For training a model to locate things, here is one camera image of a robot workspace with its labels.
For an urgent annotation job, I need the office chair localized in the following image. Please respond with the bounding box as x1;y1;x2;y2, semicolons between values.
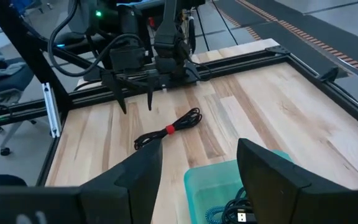
0;55;54;157

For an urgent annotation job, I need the silver aluminium extrusion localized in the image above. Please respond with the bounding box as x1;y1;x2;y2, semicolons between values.
41;82;63;139

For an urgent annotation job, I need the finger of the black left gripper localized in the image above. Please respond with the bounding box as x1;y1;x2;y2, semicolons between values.
101;72;128;115
146;77;155;112

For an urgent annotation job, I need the black cable with red tie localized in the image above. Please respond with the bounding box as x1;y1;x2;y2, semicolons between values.
134;107;203;151

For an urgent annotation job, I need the black USB cable without tie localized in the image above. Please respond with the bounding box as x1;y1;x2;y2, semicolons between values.
221;186;259;224

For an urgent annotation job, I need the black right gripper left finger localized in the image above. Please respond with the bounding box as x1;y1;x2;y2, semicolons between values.
79;138;164;224

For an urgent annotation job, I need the teal plastic bin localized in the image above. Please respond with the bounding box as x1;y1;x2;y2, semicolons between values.
183;149;295;224

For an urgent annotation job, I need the monitor with blue screen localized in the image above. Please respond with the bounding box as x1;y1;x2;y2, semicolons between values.
116;0;167;9

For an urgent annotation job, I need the black hazard-striped floor mat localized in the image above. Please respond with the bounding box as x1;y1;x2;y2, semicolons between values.
213;0;358;79
244;0;358;72

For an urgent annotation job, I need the teal coiled cable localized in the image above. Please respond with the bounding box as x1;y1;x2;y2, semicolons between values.
204;203;228;224

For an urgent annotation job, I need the black aluminium table frame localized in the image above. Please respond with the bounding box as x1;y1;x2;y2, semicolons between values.
0;0;358;187

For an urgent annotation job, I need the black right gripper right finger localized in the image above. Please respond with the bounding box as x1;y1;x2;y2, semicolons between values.
236;138;358;224

